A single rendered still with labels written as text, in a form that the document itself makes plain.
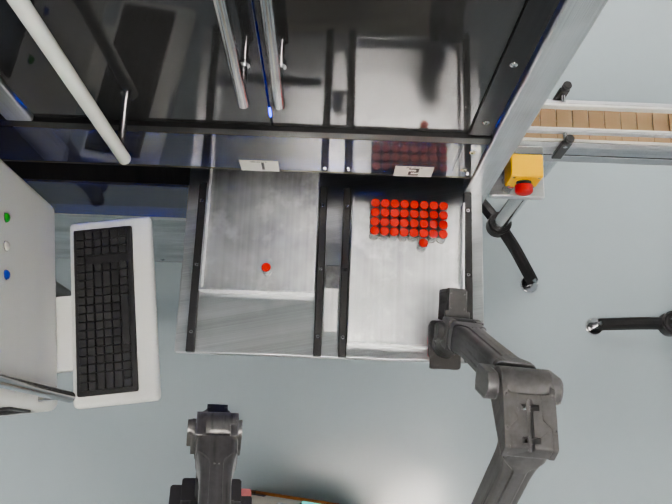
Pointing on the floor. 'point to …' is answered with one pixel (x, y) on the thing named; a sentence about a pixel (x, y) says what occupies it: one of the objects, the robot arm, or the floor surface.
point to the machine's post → (534, 87)
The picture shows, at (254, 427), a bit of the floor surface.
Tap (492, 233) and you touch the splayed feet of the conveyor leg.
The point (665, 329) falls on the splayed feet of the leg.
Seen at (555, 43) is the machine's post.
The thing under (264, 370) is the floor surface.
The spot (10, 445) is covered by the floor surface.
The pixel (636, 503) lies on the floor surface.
